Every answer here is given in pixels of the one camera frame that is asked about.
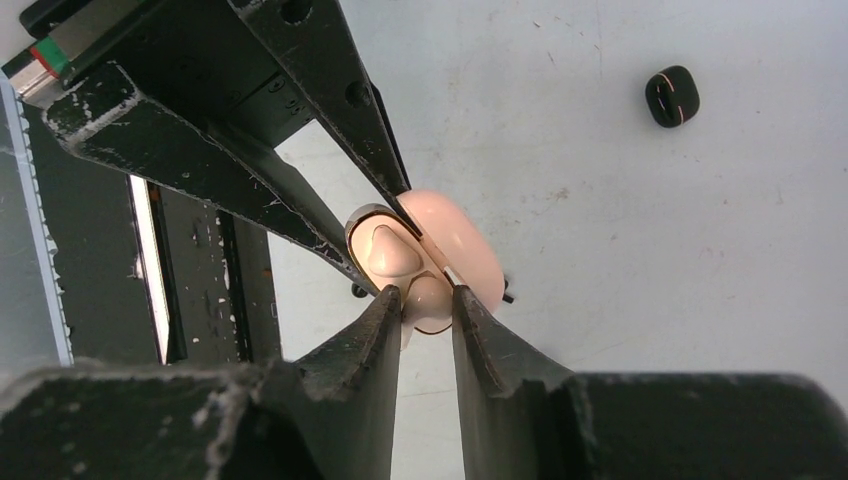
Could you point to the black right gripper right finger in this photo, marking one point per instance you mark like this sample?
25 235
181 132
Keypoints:
524 416

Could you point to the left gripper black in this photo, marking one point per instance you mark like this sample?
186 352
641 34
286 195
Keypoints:
197 57

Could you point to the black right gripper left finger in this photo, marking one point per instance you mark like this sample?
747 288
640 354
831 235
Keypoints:
328 415

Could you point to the pink earbud with blue light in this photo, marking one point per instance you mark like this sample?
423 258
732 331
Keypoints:
427 308

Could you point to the pink earbud charging case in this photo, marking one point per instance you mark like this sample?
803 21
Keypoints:
452 249

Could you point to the black earbud charging case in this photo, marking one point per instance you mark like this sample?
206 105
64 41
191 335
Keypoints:
672 96

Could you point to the black earbud upper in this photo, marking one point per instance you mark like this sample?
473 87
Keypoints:
507 296

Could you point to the black earbud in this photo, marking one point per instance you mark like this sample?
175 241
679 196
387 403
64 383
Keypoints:
358 292
507 296

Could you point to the black earbud lower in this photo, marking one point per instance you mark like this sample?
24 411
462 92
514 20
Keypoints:
358 292

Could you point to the white cable duct strip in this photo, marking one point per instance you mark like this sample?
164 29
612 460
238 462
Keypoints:
44 244

